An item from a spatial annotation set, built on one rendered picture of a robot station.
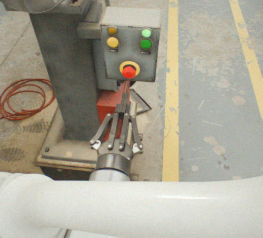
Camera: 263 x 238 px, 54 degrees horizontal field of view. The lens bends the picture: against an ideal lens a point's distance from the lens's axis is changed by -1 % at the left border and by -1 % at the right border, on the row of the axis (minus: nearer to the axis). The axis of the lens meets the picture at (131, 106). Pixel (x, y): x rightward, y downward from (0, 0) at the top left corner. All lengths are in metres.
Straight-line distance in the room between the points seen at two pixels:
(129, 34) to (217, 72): 1.70
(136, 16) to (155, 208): 0.57
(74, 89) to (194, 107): 1.11
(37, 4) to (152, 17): 0.30
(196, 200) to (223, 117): 1.77
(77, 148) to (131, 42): 0.84
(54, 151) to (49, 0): 0.91
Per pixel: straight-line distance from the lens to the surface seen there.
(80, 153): 1.41
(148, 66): 0.77
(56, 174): 1.60
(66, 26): 0.95
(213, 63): 2.43
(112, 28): 0.70
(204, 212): 0.24
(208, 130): 1.90
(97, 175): 0.54
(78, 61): 1.03
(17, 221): 0.39
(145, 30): 0.69
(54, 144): 1.47
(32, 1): 0.76
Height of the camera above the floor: 1.49
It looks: 49 degrees down
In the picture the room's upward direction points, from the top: straight up
